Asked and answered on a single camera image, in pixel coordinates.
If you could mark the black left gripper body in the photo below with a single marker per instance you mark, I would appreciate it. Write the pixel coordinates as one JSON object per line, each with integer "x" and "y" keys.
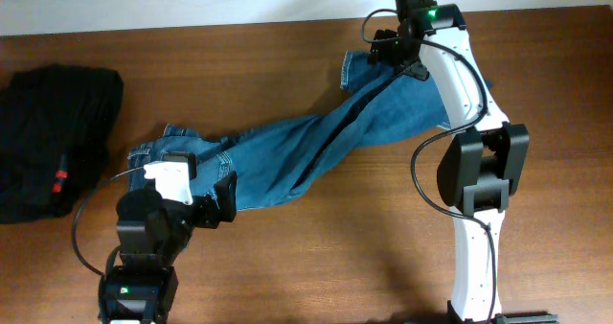
{"x": 202, "y": 213}

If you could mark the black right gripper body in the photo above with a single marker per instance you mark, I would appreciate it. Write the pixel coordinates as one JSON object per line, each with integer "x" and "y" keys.
{"x": 393, "y": 49}

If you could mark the blue denim jeans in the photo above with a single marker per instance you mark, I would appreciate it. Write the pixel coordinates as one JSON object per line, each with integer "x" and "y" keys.
{"x": 279, "y": 162}

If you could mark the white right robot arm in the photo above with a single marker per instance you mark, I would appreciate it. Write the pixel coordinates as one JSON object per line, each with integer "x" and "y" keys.
{"x": 482, "y": 165}

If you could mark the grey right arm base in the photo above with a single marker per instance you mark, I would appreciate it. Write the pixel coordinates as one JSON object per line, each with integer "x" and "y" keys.
{"x": 526, "y": 319}

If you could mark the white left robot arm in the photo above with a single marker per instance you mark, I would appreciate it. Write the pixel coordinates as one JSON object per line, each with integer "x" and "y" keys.
{"x": 140, "y": 281}

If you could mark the black fabric bag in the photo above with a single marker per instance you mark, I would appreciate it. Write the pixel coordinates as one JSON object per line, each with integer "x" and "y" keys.
{"x": 55, "y": 121}

